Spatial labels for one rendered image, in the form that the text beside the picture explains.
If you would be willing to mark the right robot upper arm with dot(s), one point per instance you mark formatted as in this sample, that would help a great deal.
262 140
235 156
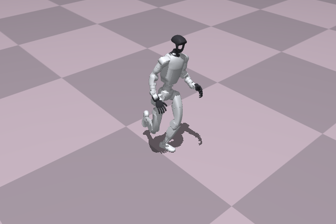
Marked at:
162 62

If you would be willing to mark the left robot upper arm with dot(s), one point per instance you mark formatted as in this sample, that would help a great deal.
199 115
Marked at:
184 73

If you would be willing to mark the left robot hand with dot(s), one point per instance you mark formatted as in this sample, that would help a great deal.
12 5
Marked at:
199 89

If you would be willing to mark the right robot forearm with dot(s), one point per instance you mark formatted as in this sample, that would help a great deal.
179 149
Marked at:
152 85

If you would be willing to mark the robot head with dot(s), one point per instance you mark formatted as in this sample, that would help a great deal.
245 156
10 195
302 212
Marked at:
178 40

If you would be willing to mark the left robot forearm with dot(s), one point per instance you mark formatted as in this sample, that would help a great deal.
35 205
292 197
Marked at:
190 82

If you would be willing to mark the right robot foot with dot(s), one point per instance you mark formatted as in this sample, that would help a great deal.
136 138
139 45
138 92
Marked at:
145 114

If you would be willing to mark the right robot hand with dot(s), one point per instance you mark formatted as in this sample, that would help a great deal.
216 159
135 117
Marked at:
160 104

